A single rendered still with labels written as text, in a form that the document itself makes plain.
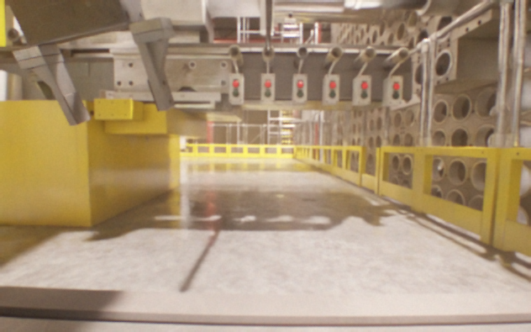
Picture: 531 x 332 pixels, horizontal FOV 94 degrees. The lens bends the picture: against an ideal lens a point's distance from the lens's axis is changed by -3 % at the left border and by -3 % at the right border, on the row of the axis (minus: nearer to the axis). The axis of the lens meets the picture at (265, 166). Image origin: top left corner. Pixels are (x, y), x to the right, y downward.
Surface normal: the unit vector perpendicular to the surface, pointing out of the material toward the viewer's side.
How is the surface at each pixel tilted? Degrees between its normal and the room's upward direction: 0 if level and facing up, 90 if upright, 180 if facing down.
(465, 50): 90
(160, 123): 90
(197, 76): 90
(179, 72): 90
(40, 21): 113
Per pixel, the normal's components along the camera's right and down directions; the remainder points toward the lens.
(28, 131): 0.00, 0.08
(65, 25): -0.07, 0.47
